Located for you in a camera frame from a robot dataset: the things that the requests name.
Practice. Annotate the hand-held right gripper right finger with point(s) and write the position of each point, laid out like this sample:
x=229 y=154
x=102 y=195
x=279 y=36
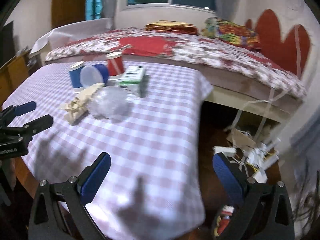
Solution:
x=227 y=180

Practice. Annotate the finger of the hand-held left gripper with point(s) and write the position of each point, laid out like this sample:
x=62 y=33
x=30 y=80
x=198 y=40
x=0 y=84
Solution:
x=40 y=123
x=23 y=108

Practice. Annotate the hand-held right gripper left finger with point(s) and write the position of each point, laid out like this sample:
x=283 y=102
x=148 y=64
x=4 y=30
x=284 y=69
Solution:
x=96 y=177

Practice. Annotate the beige knotted cloth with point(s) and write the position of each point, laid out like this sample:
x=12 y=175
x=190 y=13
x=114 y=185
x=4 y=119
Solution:
x=80 y=102

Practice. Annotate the blue paper cup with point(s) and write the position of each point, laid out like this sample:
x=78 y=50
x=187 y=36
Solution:
x=75 y=77

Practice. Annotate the blue cup with white inside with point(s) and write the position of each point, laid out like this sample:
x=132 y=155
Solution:
x=92 y=76

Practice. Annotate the clear plastic bag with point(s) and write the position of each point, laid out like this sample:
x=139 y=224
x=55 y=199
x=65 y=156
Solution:
x=110 y=103

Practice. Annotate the red paper cup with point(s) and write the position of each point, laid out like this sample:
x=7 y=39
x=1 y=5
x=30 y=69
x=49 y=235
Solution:
x=115 y=65

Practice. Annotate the green white box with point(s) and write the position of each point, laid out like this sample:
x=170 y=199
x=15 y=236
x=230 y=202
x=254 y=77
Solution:
x=132 y=80

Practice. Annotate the white power strip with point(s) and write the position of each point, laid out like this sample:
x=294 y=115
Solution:
x=225 y=150

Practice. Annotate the white flat router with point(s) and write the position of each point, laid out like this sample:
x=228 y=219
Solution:
x=260 y=175

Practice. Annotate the small cardboard box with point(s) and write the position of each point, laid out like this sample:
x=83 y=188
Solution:
x=241 y=140

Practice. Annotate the white router with antennas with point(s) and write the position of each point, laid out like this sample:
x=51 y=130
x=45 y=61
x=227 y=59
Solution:
x=265 y=155

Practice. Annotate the checkered tablecloth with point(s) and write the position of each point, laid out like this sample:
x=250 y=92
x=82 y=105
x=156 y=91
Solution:
x=137 y=142

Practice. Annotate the white bed footboard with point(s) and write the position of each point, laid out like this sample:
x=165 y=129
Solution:
x=72 y=31

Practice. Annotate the brown wooden door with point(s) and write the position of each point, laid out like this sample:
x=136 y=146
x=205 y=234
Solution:
x=68 y=7

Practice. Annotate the narrow blue lit window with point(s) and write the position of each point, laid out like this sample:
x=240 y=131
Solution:
x=93 y=3

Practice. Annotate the floral bedspread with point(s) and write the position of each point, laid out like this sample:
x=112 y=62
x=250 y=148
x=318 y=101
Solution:
x=212 y=52

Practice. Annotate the grey curtain with checked tie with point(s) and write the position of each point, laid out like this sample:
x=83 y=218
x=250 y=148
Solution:
x=111 y=0

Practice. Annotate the colourful patterned pillow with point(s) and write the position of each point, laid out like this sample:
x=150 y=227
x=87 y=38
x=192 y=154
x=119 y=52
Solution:
x=235 y=33

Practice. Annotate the red heart headboard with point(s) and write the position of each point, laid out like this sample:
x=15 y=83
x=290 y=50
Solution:
x=272 y=35

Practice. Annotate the folded red yellow blanket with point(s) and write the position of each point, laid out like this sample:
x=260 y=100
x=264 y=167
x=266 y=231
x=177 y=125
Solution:
x=172 y=27

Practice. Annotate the beige bed frame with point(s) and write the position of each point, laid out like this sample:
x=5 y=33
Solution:
x=250 y=100

